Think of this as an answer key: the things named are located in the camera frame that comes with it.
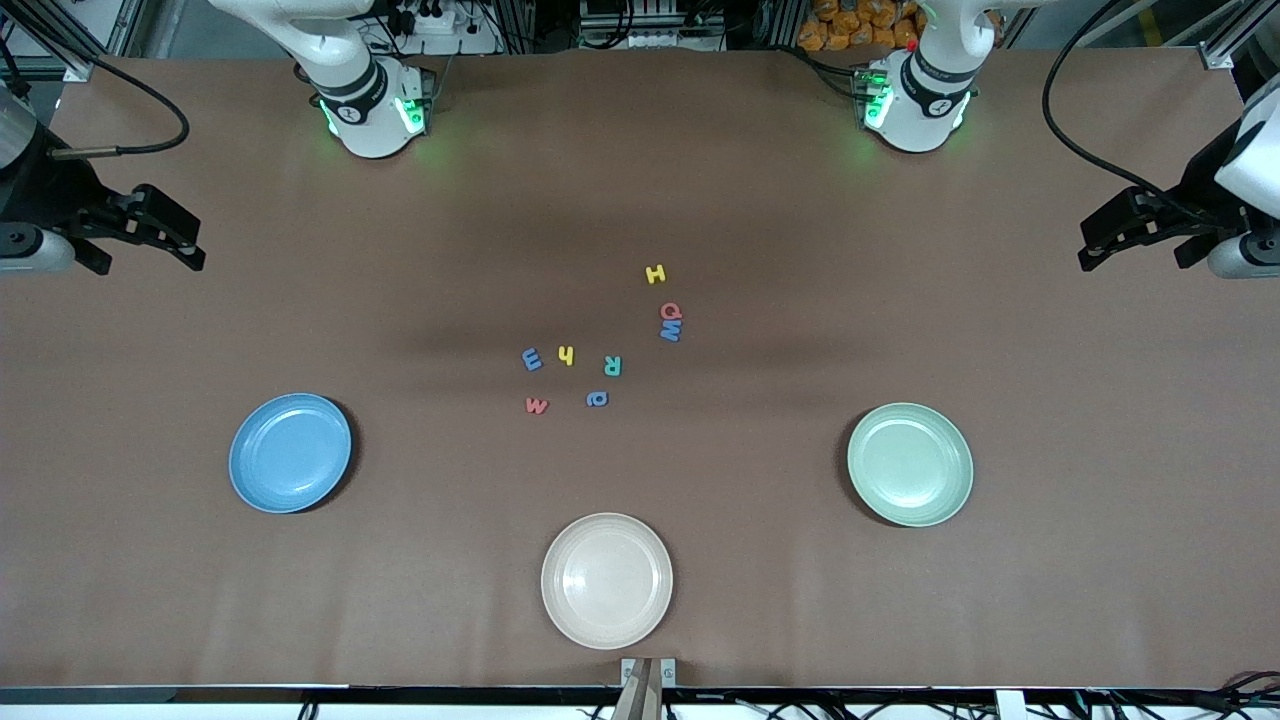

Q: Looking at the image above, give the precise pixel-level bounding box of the blue plate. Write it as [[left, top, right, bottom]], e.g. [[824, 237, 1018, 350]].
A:
[[228, 392, 353, 515]]

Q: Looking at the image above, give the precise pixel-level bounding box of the brown table mat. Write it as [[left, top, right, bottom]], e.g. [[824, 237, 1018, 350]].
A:
[[0, 48, 1280, 691]]

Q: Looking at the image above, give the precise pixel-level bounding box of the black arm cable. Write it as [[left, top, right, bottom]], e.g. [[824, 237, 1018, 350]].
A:
[[48, 55, 191, 159], [1042, 0, 1216, 216]]

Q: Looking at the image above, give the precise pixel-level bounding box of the metal table edge bracket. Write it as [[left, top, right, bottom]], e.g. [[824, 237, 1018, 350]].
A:
[[620, 657, 677, 691]]

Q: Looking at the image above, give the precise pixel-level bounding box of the black and white equipment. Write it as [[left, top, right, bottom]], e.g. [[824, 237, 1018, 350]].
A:
[[578, 0, 726, 51]]

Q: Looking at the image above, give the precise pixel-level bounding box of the orange objects heap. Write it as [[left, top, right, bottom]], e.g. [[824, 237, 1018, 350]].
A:
[[797, 0, 921, 53]]

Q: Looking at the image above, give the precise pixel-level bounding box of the beige plate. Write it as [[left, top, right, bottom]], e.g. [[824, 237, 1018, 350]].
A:
[[540, 512, 674, 651]]

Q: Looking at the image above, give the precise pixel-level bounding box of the white power strip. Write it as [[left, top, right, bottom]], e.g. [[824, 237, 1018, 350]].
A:
[[385, 0, 501, 56]]

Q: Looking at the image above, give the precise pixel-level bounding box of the aluminium frame profile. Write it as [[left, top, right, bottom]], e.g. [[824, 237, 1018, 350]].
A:
[[1200, 0, 1280, 71], [0, 0, 131, 83]]

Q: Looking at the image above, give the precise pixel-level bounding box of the green plate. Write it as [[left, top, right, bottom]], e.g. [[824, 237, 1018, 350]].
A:
[[846, 402, 975, 528]]

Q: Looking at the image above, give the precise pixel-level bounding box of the black floor cable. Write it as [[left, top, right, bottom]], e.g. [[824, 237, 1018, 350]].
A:
[[1080, 688, 1280, 720]]

